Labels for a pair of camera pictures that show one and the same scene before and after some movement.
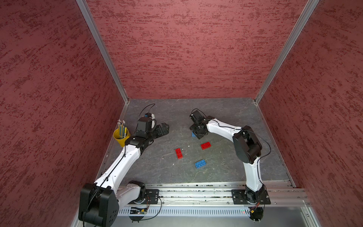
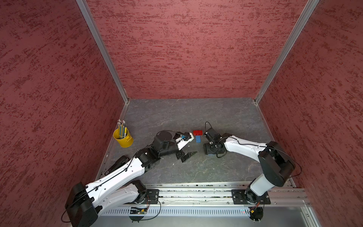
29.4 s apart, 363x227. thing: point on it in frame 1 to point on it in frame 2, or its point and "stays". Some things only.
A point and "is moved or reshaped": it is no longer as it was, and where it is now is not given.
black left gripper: (160, 133) to (187, 155)
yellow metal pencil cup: (122, 141) stays
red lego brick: (205, 145) is moved or reshaped
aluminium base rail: (221, 195) stays
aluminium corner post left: (103, 47) stays
